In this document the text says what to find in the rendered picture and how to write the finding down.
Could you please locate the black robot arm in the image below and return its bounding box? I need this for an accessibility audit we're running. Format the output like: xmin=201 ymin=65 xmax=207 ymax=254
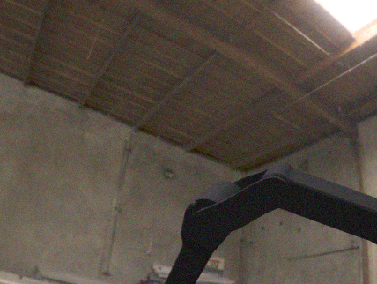
xmin=164 ymin=162 xmax=377 ymax=284

